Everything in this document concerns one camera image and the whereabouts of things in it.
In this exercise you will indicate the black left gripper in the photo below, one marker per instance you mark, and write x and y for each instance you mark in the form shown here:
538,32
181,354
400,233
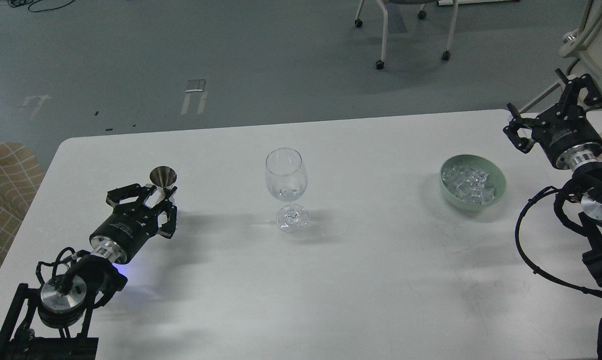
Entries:
129,227

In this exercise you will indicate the white rolling chair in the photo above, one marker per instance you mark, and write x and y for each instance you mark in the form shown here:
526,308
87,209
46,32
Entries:
394,22

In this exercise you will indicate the cream white chair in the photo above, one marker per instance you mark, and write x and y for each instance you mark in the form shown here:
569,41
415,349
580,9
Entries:
584,44

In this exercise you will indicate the clear ice cubes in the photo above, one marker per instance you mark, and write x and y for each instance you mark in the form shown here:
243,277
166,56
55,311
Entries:
471,185

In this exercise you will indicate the green bowl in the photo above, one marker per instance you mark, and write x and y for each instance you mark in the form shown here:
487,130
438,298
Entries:
468,159

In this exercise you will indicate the steel cocktail jigger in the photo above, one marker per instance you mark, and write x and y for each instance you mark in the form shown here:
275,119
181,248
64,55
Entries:
164,179

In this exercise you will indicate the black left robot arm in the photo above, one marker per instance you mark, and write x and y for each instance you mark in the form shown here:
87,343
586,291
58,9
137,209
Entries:
52,321

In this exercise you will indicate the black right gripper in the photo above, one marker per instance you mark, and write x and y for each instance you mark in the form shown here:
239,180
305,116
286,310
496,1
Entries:
571,140

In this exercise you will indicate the clear wine glass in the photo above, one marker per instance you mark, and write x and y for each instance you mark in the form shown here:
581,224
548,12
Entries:
286,180

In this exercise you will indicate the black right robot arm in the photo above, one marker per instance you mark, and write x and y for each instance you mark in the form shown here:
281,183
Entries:
577,204

